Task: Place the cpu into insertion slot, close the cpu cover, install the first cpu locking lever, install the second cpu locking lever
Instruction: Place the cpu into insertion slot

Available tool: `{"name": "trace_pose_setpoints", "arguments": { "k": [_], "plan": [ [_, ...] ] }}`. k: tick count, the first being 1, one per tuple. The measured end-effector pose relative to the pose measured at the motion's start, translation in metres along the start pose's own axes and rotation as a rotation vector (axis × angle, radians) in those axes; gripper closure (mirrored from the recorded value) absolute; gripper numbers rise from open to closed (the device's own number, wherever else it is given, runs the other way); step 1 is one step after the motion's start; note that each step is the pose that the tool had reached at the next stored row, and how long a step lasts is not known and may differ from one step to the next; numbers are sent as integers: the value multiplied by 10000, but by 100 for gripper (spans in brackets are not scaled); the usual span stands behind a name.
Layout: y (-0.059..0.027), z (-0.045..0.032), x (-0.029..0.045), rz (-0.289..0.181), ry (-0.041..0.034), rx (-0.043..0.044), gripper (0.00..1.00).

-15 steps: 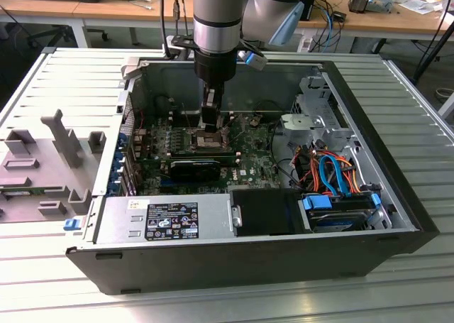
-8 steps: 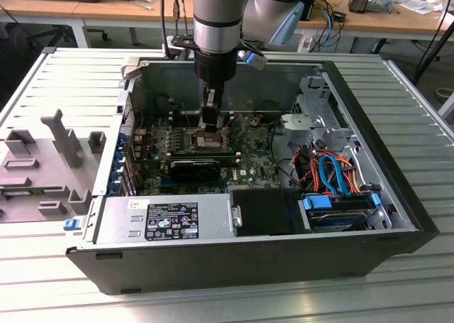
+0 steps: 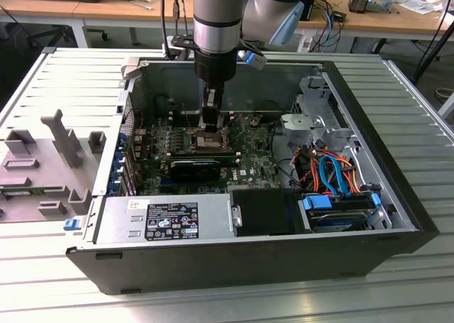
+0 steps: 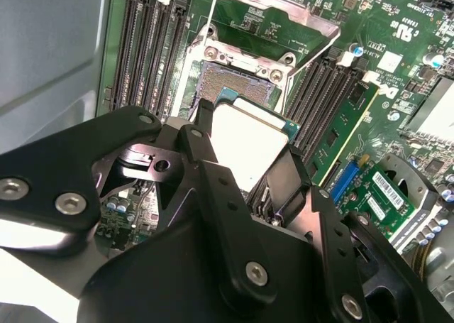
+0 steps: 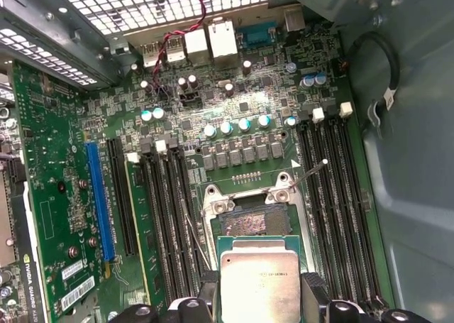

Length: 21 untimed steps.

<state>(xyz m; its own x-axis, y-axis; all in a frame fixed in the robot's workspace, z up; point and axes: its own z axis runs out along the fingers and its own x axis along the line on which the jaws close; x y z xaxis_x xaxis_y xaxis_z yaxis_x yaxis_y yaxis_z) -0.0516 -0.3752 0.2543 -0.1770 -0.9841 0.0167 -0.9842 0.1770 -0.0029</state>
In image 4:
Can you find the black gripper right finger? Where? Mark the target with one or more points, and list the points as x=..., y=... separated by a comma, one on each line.
x=330, y=238

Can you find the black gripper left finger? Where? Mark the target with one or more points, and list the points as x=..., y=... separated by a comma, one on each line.
x=53, y=167

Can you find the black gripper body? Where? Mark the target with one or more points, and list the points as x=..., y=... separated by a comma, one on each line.
x=177, y=284

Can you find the silver CPU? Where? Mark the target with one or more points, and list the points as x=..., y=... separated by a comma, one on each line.
x=248, y=145

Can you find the metal socket cover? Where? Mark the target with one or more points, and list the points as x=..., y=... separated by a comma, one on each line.
x=301, y=14

